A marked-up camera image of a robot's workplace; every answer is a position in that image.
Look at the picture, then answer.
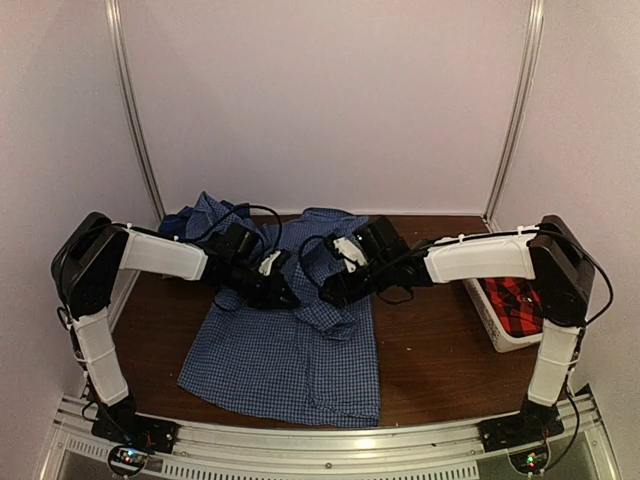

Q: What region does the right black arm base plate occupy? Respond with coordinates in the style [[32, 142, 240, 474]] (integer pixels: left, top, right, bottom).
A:
[[478, 414, 564, 452]]

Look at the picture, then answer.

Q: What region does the blue small-check long sleeve shirt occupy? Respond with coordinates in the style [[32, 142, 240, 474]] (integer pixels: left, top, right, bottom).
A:
[[178, 193, 381, 428]]

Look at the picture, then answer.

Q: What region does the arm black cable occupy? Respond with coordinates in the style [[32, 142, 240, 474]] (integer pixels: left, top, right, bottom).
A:
[[52, 202, 284, 314], [298, 234, 416, 306]]

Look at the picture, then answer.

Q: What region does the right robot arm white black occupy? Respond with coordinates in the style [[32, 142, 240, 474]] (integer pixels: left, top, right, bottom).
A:
[[319, 215, 604, 442]]

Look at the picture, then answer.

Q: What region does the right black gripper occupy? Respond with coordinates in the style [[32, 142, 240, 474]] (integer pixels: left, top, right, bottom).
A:
[[318, 257, 394, 310]]

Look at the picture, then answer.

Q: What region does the front aluminium rail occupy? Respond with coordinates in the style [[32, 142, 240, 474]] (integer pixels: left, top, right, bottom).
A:
[[35, 394, 623, 479]]

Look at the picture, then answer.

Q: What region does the right circuit board with leds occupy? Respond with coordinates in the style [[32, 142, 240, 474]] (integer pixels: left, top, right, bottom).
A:
[[509, 447, 550, 475]]

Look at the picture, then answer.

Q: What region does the left aluminium frame post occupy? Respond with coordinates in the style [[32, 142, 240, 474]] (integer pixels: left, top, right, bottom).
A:
[[104, 0, 166, 223]]

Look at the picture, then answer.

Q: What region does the right aluminium frame post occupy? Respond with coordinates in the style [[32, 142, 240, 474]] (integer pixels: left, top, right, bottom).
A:
[[483, 0, 545, 230]]

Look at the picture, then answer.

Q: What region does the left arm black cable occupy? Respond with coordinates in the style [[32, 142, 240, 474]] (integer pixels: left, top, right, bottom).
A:
[[52, 202, 284, 314]]

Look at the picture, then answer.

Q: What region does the circuit board with leds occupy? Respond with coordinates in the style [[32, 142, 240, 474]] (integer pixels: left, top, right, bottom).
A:
[[509, 447, 550, 475], [107, 445, 150, 476]]

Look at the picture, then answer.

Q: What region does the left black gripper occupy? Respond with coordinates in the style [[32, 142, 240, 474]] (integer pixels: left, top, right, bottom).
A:
[[227, 260, 301, 310]]

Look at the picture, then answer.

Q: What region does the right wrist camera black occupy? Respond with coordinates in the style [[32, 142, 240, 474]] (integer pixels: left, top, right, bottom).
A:
[[354, 216, 409, 262]]

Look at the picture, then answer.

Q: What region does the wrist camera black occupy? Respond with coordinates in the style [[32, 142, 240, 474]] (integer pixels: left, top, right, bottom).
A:
[[354, 216, 409, 262], [214, 223, 259, 262]]

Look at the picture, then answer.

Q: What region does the white plastic basket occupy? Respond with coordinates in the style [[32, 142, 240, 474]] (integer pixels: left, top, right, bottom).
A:
[[463, 279, 542, 353]]

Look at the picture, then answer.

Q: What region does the left circuit board with leds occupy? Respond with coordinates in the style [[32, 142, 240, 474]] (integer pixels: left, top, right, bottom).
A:
[[107, 445, 150, 476]]

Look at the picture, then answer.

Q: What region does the aluminium frame post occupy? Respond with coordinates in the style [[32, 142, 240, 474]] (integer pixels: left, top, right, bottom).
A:
[[104, 0, 166, 223], [483, 0, 545, 230]]

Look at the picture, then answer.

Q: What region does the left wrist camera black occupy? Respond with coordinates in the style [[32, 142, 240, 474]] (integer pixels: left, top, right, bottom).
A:
[[214, 223, 259, 262]]

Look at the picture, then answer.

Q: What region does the red black plaid shirt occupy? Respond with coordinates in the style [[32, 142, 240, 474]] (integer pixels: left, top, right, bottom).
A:
[[480, 277, 543, 337]]

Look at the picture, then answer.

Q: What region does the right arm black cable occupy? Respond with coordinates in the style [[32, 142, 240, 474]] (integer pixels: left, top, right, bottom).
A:
[[298, 234, 416, 306]]

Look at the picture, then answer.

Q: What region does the dark blue plaid folded shirt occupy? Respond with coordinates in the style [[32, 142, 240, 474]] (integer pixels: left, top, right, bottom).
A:
[[158, 207, 194, 238]]

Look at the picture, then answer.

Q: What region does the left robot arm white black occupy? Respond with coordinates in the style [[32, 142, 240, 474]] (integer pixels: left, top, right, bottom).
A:
[[50, 212, 300, 444]]

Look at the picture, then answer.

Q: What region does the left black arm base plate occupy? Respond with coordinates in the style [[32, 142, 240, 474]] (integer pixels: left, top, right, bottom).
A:
[[91, 415, 178, 454]]

